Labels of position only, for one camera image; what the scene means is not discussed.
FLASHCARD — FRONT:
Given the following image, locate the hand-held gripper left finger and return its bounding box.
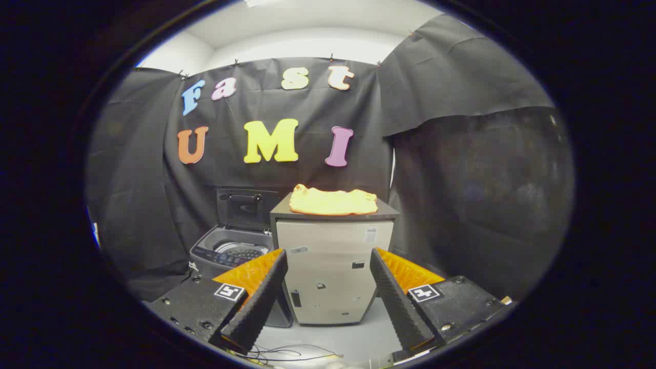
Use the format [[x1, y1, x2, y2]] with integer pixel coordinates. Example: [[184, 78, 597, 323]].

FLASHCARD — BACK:
[[146, 249, 289, 354]]

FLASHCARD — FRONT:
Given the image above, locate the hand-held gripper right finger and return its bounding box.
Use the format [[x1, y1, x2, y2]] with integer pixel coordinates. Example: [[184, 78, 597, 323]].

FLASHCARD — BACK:
[[370, 248, 513, 352]]

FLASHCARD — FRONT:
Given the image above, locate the beige cabinet with dark top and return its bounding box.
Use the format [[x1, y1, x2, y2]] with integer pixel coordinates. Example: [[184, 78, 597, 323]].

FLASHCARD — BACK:
[[270, 192, 401, 326]]

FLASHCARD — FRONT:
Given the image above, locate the black backdrop cloth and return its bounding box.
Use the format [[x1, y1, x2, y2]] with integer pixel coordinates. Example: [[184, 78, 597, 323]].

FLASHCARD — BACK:
[[86, 14, 572, 303]]

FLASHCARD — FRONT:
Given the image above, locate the grey washing machine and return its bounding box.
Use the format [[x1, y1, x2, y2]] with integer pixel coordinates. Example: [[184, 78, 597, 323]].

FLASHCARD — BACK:
[[189, 225, 294, 329]]

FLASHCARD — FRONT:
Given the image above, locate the orange polo shirt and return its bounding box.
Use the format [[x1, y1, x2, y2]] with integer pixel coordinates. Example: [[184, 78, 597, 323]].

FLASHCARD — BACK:
[[289, 183, 378, 216]]

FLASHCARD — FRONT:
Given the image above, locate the tangle of thin cables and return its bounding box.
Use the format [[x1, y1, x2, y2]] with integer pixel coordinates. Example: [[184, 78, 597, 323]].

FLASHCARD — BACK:
[[241, 343, 344, 365]]

